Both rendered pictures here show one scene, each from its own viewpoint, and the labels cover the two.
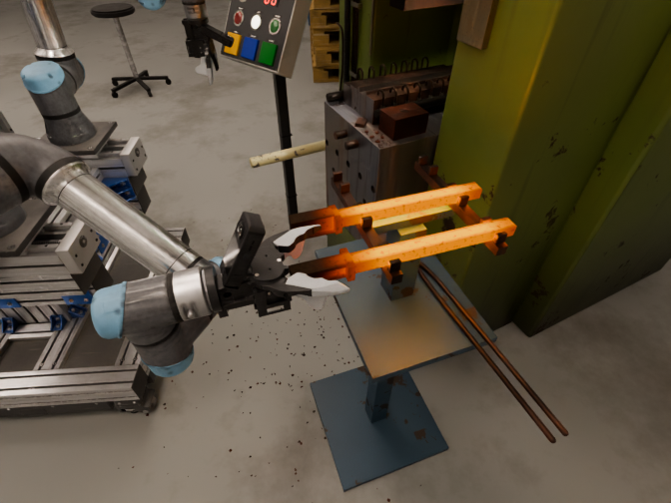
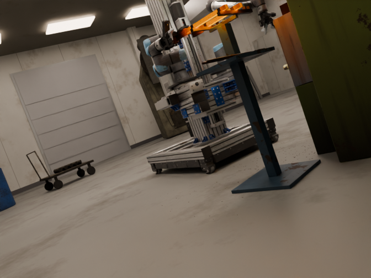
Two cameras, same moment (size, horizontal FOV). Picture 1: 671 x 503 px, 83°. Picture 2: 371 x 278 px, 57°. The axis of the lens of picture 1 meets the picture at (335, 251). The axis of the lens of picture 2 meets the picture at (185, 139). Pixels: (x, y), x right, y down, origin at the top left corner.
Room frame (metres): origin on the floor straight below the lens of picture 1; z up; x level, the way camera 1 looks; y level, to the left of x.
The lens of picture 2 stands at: (-0.60, -1.81, 0.57)
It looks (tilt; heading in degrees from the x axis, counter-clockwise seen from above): 4 degrees down; 66
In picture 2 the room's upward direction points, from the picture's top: 20 degrees counter-clockwise
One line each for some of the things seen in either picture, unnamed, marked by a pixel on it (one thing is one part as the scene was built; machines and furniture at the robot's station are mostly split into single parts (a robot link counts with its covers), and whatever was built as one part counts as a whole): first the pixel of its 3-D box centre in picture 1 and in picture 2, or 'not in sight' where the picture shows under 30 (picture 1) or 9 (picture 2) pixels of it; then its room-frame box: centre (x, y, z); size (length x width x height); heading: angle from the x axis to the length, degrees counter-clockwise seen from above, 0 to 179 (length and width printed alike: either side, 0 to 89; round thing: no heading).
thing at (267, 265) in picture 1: (250, 283); (169, 40); (0.39, 0.13, 1.01); 0.12 x 0.08 x 0.09; 108
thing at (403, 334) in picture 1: (395, 291); (236, 61); (0.61, -0.15, 0.74); 0.40 x 0.30 x 0.02; 19
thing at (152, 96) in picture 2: not in sight; (169, 83); (3.41, 7.00, 1.45); 1.53 x 1.33 x 2.90; 3
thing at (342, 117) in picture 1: (411, 163); (335, 34); (1.29, -0.29, 0.69); 0.56 x 0.38 x 0.45; 116
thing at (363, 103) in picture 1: (410, 89); not in sight; (1.33, -0.26, 0.96); 0.42 x 0.20 x 0.09; 116
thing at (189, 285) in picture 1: (196, 293); (161, 44); (0.36, 0.21, 1.02); 0.08 x 0.05 x 0.08; 18
